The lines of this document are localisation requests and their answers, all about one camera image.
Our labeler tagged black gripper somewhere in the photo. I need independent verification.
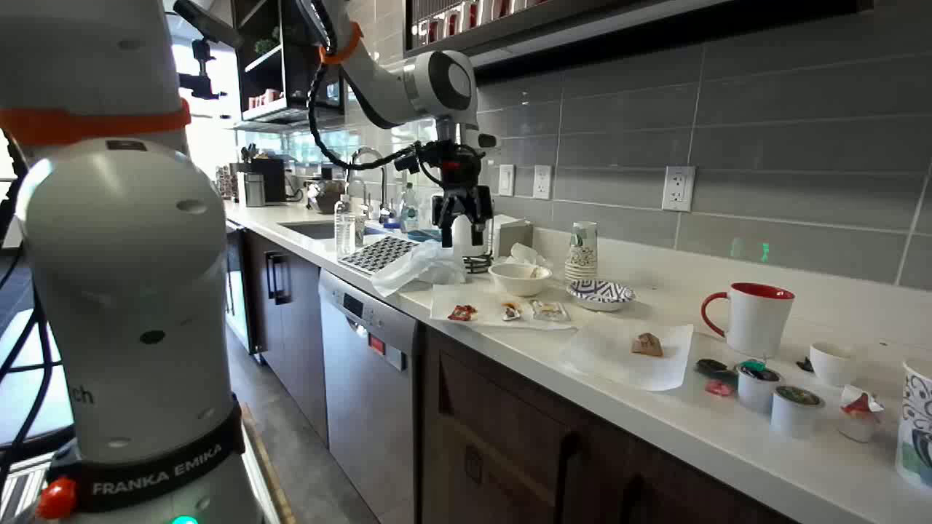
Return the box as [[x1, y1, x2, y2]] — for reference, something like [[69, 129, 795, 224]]
[[419, 140, 492, 249]]

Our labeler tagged small brown tissue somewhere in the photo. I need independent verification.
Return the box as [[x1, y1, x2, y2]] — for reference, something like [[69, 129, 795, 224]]
[[631, 332, 664, 358]]

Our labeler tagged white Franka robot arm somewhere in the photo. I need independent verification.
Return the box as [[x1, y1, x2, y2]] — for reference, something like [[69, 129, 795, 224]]
[[0, 0, 264, 524]]

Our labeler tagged white bowl with food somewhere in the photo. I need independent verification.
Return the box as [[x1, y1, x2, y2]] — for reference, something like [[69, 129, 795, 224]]
[[488, 260, 551, 297]]

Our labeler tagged white napkin with sauce packets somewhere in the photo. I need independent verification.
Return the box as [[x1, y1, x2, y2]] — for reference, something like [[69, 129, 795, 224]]
[[427, 287, 574, 329]]

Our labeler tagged checkerboard calibration board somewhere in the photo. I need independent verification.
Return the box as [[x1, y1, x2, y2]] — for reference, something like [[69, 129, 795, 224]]
[[344, 237, 415, 276]]

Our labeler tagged printed paper cup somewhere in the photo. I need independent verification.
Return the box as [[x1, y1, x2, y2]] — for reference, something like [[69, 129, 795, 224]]
[[565, 221, 596, 281]]

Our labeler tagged chrome sink faucet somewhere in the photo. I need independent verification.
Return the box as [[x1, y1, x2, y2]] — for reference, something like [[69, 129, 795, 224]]
[[350, 147, 387, 209]]

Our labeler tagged blue patterned small bowl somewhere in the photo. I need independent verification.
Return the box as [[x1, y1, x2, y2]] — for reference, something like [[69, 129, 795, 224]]
[[565, 281, 634, 313]]

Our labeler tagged stainless steel dishwasher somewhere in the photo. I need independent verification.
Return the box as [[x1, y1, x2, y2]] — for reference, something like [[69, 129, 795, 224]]
[[318, 275, 415, 524]]

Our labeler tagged large white paper napkin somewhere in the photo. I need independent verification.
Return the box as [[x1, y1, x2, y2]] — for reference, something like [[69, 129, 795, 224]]
[[562, 321, 692, 391]]

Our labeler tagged white creamer cup green lid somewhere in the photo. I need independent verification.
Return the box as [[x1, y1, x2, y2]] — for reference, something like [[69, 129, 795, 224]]
[[735, 362, 781, 413]]

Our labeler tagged white creamer cup dark lid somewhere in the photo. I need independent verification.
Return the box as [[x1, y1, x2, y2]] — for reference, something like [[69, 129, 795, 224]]
[[769, 384, 823, 438]]

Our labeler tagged open white creamer cup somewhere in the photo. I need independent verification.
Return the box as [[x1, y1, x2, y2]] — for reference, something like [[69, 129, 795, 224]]
[[808, 345, 855, 387]]

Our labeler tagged torn red creamer cup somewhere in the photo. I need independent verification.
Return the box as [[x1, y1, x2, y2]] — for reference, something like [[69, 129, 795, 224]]
[[839, 387, 881, 442]]

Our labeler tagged patterned paper cup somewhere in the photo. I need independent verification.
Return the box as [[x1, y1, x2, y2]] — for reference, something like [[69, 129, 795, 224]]
[[896, 362, 932, 490]]

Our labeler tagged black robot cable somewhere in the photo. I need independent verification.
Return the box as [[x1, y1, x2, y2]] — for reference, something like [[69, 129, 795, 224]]
[[306, 62, 425, 174]]

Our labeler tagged white wall power outlet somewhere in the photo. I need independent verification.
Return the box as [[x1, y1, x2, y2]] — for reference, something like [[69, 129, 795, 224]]
[[661, 167, 695, 214]]

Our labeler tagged white mug red handle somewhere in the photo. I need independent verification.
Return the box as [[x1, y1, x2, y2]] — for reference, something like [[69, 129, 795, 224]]
[[699, 284, 795, 355]]

